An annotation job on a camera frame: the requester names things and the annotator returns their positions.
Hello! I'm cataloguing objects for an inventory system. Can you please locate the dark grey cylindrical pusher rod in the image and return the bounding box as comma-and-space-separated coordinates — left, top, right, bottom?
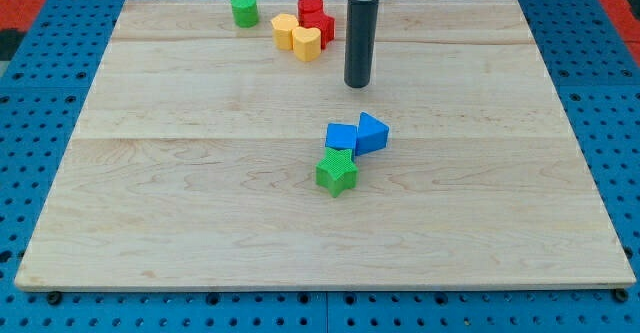
344, 0, 379, 88

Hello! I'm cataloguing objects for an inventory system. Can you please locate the red star block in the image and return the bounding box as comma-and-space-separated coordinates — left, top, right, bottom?
299, 11, 335, 50

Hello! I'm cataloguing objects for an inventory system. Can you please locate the blue cube block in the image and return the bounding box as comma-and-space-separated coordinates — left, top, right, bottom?
325, 123, 357, 150

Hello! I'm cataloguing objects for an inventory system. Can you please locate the green star block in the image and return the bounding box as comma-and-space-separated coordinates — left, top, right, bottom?
315, 147, 359, 198

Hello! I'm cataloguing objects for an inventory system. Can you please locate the light wooden board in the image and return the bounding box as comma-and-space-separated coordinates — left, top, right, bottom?
15, 0, 636, 292

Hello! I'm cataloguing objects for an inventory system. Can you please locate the red cylinder block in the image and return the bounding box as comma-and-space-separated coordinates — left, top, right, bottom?
297, 0, 324, 20

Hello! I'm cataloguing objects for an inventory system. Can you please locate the yellow heart block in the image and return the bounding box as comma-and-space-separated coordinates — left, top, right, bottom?
292, 27, 322, 62

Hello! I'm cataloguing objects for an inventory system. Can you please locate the yellow hexagon block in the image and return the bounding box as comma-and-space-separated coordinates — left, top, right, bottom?
270, 13, 299, 50

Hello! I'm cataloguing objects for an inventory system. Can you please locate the green cylinder block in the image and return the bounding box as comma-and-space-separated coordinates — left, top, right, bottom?
230, 0, 259, 28

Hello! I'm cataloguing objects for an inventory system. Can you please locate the blue triangle block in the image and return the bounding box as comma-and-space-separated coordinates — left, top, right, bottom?
355, 112, 389, 156

